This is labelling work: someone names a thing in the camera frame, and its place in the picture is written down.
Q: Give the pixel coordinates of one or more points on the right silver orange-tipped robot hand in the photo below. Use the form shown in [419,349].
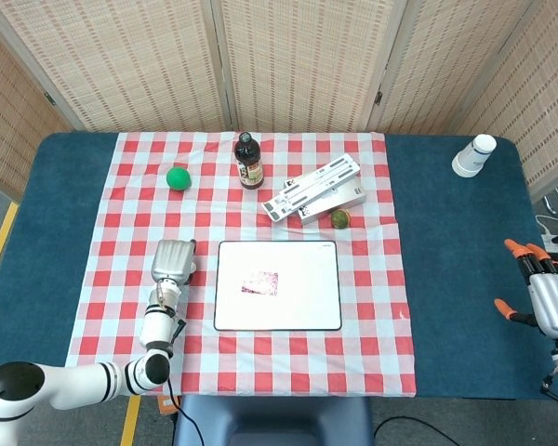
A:
[555,302]

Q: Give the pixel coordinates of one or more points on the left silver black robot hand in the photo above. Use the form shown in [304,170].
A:
[172,260]

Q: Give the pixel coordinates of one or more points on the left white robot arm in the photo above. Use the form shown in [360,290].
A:
[74,381]

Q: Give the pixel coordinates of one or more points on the white rectangular board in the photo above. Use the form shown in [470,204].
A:
[302,306]

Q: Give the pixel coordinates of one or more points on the green ball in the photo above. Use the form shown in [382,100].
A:
[177,178]

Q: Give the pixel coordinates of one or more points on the blue table cover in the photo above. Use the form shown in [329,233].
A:
[455,279]

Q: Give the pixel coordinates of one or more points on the dark sauce bottle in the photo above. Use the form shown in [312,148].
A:
[248,162]

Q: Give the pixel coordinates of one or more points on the small orange box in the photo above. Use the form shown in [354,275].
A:
[166,405]

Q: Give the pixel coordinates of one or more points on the red white checkered tablecloth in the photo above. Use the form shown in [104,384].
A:
[279,362]

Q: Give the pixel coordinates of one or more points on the white folding stand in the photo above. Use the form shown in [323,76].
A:
[307,186]

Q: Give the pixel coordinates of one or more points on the white paper cup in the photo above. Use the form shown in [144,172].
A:
[472,155]

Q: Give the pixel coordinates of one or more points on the green brown round fruit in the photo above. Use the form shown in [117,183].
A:
[340,219]

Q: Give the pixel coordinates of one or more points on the white box with markers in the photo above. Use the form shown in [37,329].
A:
[344,200]

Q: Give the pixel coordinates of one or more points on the blue chair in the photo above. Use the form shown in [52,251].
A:
[274,423]

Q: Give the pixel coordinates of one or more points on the woven folding screen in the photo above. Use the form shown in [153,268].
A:
[302,60]

